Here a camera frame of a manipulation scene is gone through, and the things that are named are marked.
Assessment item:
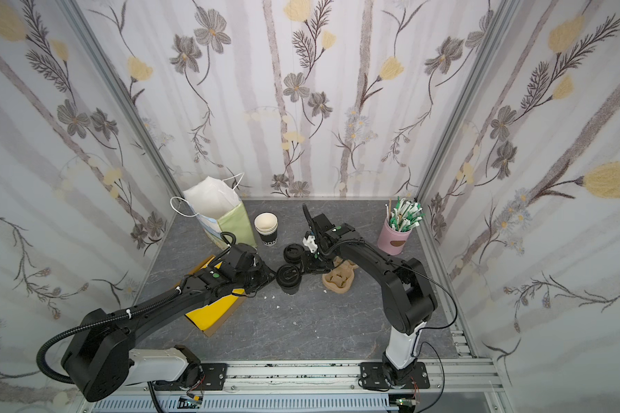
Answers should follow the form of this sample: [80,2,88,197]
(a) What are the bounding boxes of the pink straw holder cup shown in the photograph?
[377,220,411,256]

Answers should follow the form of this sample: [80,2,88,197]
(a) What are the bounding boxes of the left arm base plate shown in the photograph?
[199,363,228,392]

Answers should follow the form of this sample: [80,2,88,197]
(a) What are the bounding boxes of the yellow napkins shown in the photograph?
[185,257,246,331]

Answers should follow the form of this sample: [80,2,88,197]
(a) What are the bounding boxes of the black plastic cup lid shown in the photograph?
[276,264,301,285]

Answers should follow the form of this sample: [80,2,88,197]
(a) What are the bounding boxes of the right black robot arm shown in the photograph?
[301,204,458,392]

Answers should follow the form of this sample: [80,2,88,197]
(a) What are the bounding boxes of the green white paper bag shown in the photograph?
[170,172,257,249]

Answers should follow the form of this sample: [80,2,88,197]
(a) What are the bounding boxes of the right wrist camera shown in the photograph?
[302,232,319,254]

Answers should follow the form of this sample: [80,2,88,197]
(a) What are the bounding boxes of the brown pulp cup carrier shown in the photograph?
[322,257,358,294]

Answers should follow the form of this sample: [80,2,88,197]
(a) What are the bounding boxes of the black paper coffee cup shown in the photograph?
[279,283,301,295]

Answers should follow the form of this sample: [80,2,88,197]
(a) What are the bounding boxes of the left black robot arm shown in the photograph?
[35,232,276,402]

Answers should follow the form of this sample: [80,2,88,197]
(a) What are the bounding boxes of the stack of black lids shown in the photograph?
[283,244,305,265]

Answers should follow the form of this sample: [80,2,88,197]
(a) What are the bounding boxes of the green white wrapped straws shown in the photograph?
[386,198,425,232]

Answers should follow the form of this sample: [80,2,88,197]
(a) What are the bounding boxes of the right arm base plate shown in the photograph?
[358,361,431,392]

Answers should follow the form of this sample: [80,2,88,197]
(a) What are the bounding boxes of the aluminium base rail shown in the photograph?
[81,357,513,412]

